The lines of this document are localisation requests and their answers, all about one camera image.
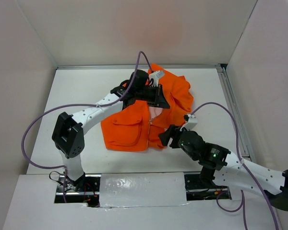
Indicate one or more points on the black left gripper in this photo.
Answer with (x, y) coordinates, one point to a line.
(159, 100)

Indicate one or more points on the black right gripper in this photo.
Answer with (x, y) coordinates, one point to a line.
(173, 132)

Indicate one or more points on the orange jacket with pink lining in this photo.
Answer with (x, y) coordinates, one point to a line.
(136, 128)

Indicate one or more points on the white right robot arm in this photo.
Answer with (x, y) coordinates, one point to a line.
(222, 167)

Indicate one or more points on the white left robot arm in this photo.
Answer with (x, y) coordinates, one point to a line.
(69, 130)

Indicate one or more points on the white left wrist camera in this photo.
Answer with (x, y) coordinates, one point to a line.
(154, 77)

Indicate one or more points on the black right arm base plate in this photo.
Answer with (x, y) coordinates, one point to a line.
(196, 190)

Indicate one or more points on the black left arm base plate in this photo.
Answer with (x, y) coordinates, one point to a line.
(88, 194)

